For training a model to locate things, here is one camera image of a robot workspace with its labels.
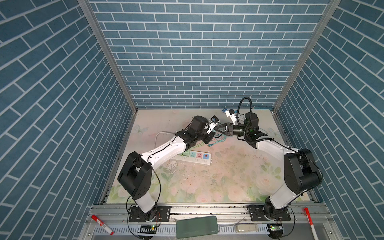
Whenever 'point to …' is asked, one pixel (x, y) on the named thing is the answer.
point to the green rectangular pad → (197, 227)
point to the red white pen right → (314, 232)
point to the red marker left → (102, 225)
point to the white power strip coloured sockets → (198, 158)
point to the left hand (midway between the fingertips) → (212, 130)
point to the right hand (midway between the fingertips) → (214, 128)
